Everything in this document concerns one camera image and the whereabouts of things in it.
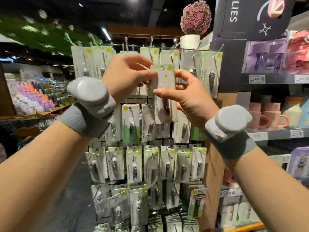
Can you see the person's left hand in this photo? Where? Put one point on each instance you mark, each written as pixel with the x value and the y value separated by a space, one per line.
pixel 123 77

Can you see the person's right hand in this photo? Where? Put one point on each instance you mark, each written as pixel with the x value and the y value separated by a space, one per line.
pixel 193 101

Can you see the white carded nail clipper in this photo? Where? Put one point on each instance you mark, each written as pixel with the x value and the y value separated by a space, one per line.
pixel 164 77

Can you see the rows of hung nail clipper packs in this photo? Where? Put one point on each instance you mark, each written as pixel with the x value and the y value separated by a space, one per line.
pixel 135 164

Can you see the wooden laundry shelf unit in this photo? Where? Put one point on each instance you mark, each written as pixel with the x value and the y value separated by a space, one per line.
pixel 48 111

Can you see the grey kitchenware shelf unit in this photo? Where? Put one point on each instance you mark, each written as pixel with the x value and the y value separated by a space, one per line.
pixel 275 78

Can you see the empty silver shopping cart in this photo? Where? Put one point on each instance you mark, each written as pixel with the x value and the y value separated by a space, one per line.
pixel 24 125

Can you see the lavender product box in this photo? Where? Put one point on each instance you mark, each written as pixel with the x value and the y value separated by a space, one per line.
pixel 299 164

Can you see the grey wrist tracker band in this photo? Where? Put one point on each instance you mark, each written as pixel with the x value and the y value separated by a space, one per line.
pixel 229 123
pixel 91 96

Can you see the pink ceramic mug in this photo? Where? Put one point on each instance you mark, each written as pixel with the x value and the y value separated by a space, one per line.
pixel 253 118
pixel 274 116

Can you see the purple boxed appliance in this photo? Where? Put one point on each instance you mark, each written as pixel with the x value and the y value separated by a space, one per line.
pixel 265 58

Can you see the pink flowers in white pot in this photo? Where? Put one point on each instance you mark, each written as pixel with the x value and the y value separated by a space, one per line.
pixel 195 16

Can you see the row of pastel laundry bottles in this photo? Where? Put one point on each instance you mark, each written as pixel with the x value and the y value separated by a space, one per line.
pixel 34 94

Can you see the green hanging ceiling decor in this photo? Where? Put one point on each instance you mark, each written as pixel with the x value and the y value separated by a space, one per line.
pixel 38 33

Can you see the dark hanging aisle sign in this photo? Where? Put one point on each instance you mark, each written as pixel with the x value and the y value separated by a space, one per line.
pixel 241 16

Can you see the cream white jug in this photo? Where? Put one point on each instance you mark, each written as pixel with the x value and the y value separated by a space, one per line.
pixel 292 112

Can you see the row of pink red packs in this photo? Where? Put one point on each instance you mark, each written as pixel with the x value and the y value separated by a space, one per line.
pixel 298 53

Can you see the wooden ceiling frame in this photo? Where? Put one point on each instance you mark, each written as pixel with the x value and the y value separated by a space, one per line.
pixel 140 30

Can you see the wooden post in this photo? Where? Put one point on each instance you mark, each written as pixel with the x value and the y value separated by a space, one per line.
pixel 212 171

